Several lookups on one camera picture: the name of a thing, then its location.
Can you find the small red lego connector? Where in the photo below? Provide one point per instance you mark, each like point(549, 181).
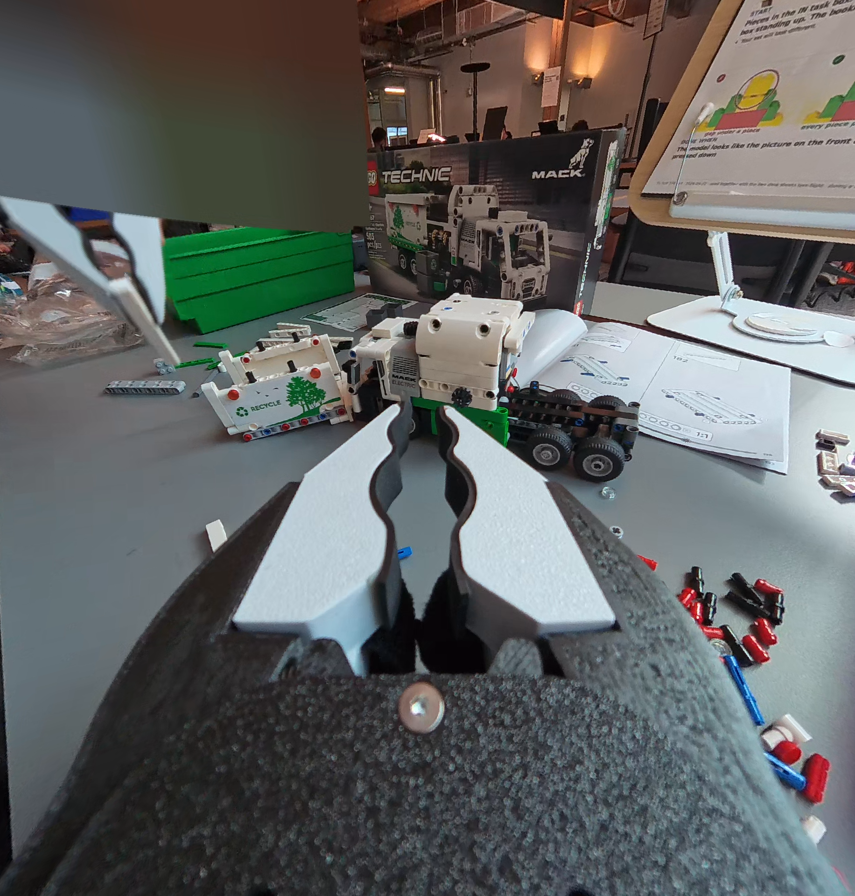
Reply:
point(788, 752)

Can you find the dark grey lego piece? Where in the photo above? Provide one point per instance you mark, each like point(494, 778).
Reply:
point(385, 311)

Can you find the printed instruction sheet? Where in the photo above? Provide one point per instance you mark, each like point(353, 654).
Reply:
point(784, 70)

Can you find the pile of red black pins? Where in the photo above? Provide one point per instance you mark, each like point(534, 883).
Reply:
point(742, 616)

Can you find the white lego tile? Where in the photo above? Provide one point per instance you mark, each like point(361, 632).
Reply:
point(216, 535)

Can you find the white lego beam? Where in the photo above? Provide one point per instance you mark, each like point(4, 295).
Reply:
point(293, 331)

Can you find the grey lego beam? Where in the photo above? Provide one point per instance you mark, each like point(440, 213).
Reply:
point(144, 386)

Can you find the pile of tan lego pieces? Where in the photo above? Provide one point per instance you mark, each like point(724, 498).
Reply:
point(847, 472)

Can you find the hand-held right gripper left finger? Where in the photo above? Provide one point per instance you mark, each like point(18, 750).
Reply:
point(315, 539)

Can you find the open instruction booklet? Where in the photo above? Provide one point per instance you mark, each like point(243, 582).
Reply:
point(714, 392)

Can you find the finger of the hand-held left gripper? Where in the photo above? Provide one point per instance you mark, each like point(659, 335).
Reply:
point(56, 234)
point(147, 259)

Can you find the short blue lego axle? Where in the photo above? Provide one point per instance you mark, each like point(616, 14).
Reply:
point(784, 770)

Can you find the green white sticker sheet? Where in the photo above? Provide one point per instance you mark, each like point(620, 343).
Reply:
point(340, 313)

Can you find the lego set box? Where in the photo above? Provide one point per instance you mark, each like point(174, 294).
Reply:
point(497, 164)

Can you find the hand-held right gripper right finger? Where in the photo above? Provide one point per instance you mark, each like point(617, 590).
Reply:
point(532, 546)

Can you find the green plastic bin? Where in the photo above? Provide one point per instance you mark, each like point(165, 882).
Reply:
point(259, 273)

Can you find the black floor lamp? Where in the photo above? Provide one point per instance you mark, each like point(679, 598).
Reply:
point(476, 70)

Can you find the long blue lego axle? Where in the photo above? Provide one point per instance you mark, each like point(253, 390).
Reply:
point(742, 689)

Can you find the white lego garbage container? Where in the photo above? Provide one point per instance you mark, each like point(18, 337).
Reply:
point(273, 402)

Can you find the white wall notice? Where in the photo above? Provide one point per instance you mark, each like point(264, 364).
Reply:
point(551, 87)

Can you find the white lego truck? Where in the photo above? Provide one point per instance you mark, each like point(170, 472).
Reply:
point(462, 343)

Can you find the white document stand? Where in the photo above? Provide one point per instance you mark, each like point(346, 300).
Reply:
point(693, 320)

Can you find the clear plastic bags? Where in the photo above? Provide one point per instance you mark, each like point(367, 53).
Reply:
point(63, 322)

